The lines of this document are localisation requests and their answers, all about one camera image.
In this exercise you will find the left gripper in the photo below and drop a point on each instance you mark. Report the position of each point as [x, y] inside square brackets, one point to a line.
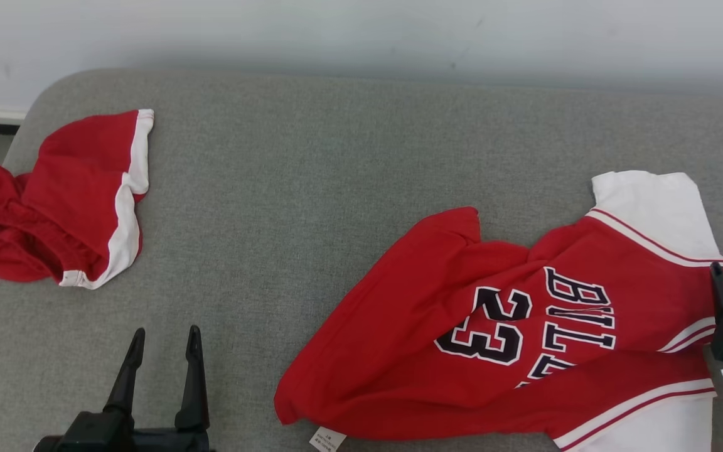
[104, 436]

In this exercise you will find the red shorts with white trim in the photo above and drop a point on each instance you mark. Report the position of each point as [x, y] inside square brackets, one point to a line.
[79, 188]

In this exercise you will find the red jersey with number 23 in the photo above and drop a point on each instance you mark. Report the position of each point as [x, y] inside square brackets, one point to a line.
[430, 351]

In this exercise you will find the grey fabric sofa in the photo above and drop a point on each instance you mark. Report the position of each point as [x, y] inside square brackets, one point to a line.
[273, 188]

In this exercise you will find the left black wrist camera box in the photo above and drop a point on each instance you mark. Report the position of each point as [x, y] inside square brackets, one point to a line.
[48, 446]

